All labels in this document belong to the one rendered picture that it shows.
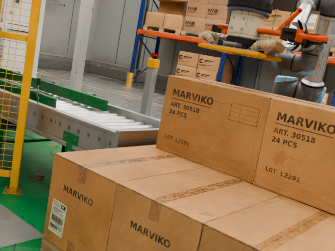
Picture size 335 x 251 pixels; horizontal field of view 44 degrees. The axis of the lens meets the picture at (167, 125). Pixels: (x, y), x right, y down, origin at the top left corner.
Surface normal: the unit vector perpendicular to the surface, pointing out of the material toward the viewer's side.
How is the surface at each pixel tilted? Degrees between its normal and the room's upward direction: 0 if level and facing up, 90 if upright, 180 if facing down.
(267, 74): 90
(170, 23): 93
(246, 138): 90
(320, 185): 90
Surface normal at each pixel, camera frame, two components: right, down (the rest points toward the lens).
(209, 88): -0.63, 0.02
